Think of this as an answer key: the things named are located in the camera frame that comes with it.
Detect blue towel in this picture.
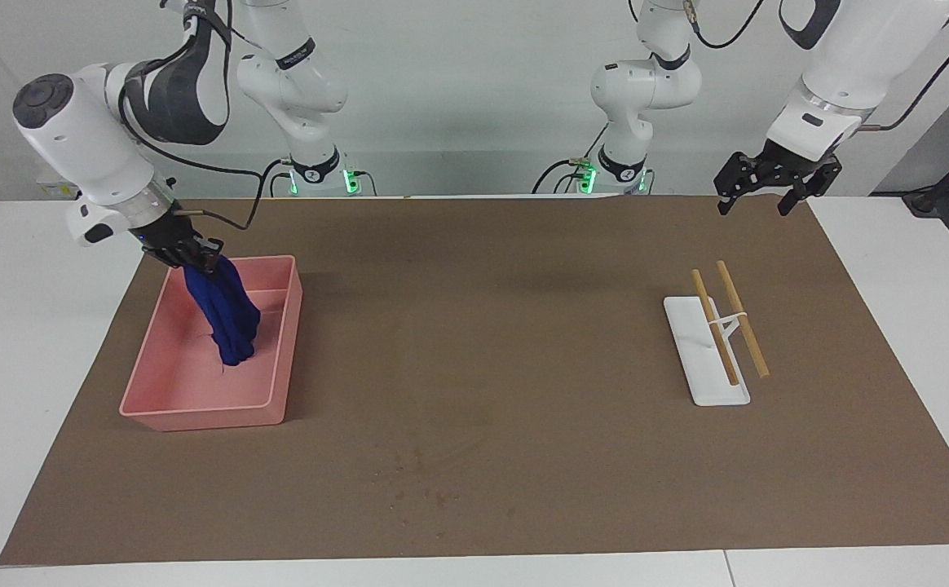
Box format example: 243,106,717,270
183,258,262,367

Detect pink plastic bin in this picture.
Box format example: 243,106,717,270
119,255,304,432

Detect white power strip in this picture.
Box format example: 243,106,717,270
37,161,82,199

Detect brown table mat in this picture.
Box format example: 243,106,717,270
0,196,949,566

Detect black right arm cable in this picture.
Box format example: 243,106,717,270
120,0,292,233

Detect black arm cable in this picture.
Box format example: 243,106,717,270
862,0,949,131
120,0,292,233

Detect black base cable bundle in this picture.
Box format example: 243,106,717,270
532,121,611,195

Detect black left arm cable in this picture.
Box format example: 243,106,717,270
862,0,949,131

